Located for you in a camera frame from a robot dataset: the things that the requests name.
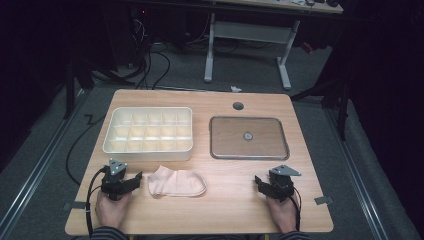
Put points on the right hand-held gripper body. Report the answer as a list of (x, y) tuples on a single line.
[(282, 185)]

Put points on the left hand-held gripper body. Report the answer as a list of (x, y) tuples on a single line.
[(113, 181)]

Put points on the pink sock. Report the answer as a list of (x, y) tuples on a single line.
[(176, 182)]

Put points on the cream compartment storage box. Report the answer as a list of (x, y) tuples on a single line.
[(150, 133)]

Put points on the person's right hand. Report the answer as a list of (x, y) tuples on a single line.
[(283, 215)]

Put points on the person's left hand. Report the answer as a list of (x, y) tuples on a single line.
[(111, 211)]

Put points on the clear tray with metal rim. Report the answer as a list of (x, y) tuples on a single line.
[(248, 146)]

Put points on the grey tape strip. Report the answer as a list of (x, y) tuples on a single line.
[(323, 200), (77, 205)]

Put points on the black stand legs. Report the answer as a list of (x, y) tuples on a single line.
[(70, 93), (341, 110)]

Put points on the white crumpled paper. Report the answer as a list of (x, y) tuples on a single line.
[(235, 89)]

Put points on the small red object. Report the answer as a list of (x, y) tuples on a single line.
[(307, 47)]

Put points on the desk with white legs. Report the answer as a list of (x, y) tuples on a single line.
[(250, 33)]

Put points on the metal floor rail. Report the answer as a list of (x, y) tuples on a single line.
[(36, 170), (356, 180)]

